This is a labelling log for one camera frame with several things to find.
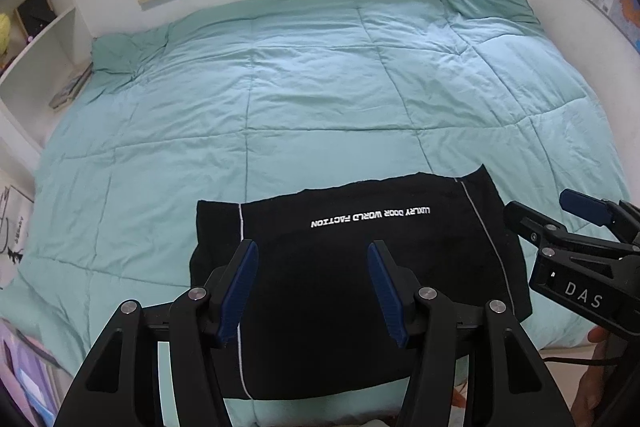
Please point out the person's right hand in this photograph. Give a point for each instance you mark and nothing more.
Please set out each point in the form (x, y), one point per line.
(587, 387)

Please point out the yellow plush toy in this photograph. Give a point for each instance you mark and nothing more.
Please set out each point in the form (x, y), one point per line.
(4, 34)

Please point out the light green quilt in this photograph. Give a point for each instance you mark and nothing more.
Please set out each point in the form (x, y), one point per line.
(300, 107)

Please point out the black box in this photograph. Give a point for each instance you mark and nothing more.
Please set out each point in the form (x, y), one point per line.
(36, 14)

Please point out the white wall drawing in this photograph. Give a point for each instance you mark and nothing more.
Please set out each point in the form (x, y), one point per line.
(12, 232)

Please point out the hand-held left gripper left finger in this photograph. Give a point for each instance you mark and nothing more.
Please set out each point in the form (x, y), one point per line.
(239, 287)

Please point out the purple storage box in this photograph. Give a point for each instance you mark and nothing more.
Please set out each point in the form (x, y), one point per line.
(30, 382)

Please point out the white bookshelf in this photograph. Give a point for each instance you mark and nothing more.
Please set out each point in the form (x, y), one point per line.
(45, 57)

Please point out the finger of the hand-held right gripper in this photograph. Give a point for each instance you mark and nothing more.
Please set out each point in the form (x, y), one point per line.
(530, 222)
(582, 204)

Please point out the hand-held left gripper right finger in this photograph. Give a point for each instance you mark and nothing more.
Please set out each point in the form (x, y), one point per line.
(386, 289)

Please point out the black hoodie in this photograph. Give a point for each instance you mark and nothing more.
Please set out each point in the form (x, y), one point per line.
(325, 267)

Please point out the stack of books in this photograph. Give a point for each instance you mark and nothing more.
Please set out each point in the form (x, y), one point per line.
(72, 88)

